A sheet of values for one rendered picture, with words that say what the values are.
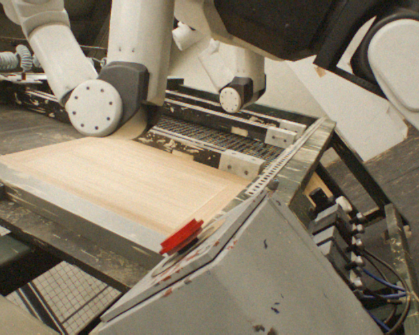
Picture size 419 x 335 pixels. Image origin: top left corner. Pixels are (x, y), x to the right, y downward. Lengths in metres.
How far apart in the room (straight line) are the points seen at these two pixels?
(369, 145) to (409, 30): 4.21
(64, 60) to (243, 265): 0.43
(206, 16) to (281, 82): 5.78
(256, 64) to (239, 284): 0.82
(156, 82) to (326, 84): 4.29
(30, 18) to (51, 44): 0.04
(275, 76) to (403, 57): 5.85
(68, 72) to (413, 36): 0.51
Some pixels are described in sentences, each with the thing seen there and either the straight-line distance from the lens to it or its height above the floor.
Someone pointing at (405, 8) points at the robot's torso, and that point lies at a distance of 0.62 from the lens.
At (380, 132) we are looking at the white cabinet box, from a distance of 4.71.
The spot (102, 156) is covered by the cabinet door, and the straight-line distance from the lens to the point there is 0.97.
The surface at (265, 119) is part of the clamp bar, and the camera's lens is 1.73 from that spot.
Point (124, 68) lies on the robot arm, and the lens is 0.46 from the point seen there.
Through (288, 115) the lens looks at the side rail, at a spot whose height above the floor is 1.05.
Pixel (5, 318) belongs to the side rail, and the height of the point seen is 0.98.
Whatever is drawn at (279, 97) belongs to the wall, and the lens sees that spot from 6.42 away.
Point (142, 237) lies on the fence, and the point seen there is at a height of 0.96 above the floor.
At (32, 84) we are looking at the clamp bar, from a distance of 1.51.
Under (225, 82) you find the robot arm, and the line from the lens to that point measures 1.02.
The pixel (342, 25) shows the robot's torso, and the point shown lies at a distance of 0.62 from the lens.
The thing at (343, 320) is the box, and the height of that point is 0.83.
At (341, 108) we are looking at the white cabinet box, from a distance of 4.70.
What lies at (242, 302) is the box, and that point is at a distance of 0.17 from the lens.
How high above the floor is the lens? 0.95
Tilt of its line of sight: 3 degrees up
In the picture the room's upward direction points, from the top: 37 degrees counter-clockwise
